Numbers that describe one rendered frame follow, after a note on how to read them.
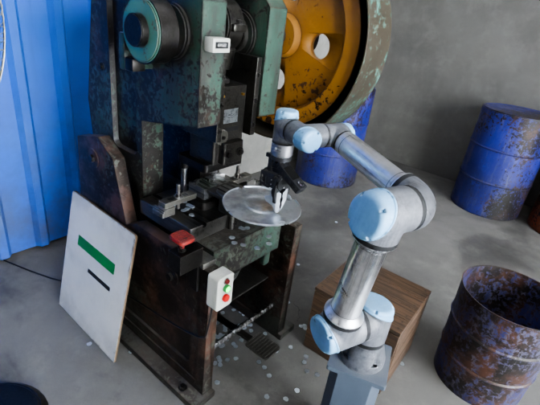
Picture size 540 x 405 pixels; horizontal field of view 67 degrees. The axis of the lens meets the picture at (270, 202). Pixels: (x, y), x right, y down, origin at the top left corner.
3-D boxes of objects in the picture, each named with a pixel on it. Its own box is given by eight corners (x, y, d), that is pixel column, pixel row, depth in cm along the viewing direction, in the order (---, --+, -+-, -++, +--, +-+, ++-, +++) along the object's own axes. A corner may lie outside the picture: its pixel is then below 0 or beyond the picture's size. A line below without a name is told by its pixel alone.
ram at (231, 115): (248, 161, 157) (256, 82, 144) (220, 169, 146) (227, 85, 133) (217, 147, 166) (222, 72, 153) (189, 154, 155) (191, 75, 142)
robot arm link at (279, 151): (299, 144, 135) (284, 148, 129) (296, 157, 137) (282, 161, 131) (281, 137, 139) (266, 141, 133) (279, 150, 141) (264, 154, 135)
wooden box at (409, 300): (411, 345, 203) (431, 290, 187) (379, 394, 175) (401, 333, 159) (341, 307, 223) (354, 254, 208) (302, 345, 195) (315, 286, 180)
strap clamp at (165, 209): (198, 206, 159) (199, 182, 154) (162, 218, 146) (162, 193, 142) (188, 200, 162) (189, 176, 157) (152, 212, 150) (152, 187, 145)
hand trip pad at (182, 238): (195, 256, 131) (197, 236, 128) (181, 263, 127) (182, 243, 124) (182, 247, 135) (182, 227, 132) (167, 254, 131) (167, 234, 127)
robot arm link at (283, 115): (284, 113, 124) (271, 106, 130) (280, 148, 129) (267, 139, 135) (305, 112, 128) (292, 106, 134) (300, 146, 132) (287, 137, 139)
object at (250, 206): (249, 234, 131) (250, 231, 130) (207, 193, 150) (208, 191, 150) (317, 218, 147) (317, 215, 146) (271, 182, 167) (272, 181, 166)
